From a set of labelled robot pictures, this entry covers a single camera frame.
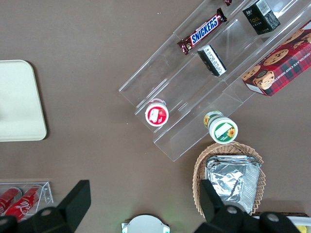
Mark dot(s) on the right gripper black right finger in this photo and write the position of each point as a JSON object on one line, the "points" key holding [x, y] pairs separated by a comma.
{"points": [[218, 218]]}

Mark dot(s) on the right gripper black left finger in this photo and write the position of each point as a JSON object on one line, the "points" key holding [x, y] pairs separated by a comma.
{"points": [[70, 206]]}

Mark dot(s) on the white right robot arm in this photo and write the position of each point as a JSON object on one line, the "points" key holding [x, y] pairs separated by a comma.
{"points": [[145, 224]]}

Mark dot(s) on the light wicker basket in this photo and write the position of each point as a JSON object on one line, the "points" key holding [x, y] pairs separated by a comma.
{"points": [[199, 174]]}

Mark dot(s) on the cream plastic tray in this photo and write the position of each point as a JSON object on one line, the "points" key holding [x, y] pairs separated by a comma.
{"points": [[19, 102]]}

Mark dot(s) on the clear acrylic bottle rack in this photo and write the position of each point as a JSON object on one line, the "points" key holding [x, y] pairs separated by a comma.
{"points": [[47, 194]]}

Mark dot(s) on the stack of foil trays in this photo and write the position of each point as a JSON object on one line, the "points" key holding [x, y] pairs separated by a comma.
{"points": [[230, 179]]}

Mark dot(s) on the red cola bottle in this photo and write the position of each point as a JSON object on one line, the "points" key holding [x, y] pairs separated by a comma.
{"points": [[24, 201], [8, 197]]}

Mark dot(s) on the yellow snack pack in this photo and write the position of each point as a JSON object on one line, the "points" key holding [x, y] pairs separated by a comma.
{"points": [[305, 229]]}

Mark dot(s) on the green lid yogurt cup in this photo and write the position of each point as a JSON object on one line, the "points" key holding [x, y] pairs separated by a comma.
{"points": [[222, 129]]}

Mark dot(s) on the red lid yogurt cup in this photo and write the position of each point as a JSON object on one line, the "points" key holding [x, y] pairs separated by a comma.
{"points": [[157, 114]]}

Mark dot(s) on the clear acrylic tiered shelf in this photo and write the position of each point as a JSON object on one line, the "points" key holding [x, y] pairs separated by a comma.
{"points": [[184, 85]]}

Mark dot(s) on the small black box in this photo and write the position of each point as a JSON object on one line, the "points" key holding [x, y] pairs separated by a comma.
{"points": [[261, 17], [212, 60]]}

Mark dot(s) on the red chocolate chip cookie box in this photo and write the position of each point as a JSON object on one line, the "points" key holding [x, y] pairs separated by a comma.
{"points": [[281, 63]]}

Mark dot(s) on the Snickers bar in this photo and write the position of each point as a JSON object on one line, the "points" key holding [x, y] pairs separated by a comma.
{"points": [[202, 31], [228, 2]]}

